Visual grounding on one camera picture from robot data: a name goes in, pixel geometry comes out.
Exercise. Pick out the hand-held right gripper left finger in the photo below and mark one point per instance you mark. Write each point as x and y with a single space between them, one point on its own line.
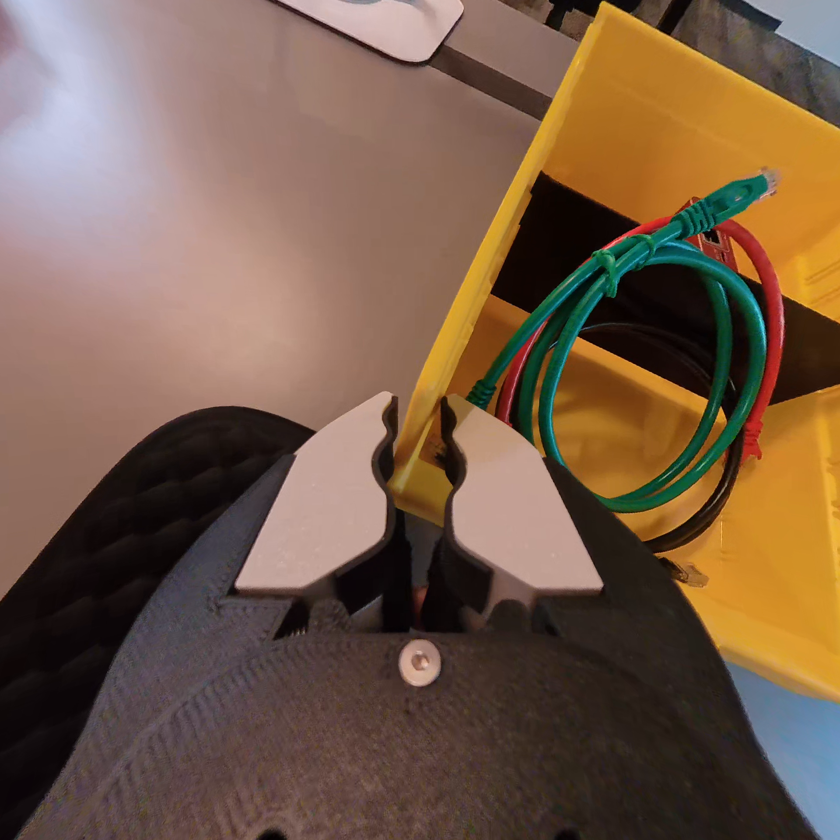
321 518

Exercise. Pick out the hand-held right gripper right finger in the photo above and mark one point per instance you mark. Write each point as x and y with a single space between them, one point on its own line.
518 518

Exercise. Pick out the red ethernet splitter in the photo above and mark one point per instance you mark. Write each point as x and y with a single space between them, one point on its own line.
718 246

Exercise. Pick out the yellow plastic bin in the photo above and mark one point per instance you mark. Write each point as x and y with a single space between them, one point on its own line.
656 98

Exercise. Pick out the person's right hand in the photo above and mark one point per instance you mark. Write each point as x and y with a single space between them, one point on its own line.
420 600

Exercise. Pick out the black bin divider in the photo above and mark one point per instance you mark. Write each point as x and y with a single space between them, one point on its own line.
558 249

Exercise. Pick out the white document stand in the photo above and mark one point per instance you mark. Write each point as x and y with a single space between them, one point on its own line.
394 26

